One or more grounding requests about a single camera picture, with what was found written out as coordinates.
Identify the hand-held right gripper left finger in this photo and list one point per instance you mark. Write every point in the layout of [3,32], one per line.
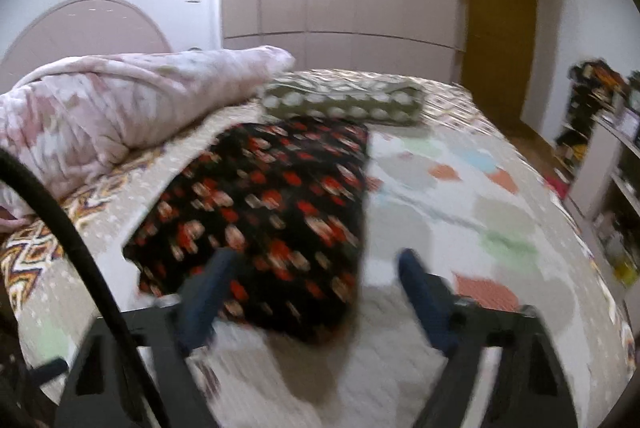
[205,298]

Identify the patchwork bedspread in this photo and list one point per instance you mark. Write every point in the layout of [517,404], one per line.
[450,208]

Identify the wooden door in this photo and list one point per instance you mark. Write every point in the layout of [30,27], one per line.
[500,38]

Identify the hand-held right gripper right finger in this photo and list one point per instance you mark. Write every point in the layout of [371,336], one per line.
[425,298]

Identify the white shelf unit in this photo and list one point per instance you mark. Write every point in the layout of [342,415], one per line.
[600,178]

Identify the cluttered shoe rack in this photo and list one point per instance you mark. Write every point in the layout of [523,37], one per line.
[585,103]

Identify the arched pink headboard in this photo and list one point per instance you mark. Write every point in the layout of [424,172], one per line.
[85,31]

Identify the pink quilted comforter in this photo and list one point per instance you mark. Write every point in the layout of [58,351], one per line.
[115,108]

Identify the olive patterned bolster pillow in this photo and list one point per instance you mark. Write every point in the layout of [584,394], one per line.
[345,101]

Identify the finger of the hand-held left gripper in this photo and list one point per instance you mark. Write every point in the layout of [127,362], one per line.
[50,367]

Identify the black floral robe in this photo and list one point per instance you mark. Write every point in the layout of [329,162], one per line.
[270,208]

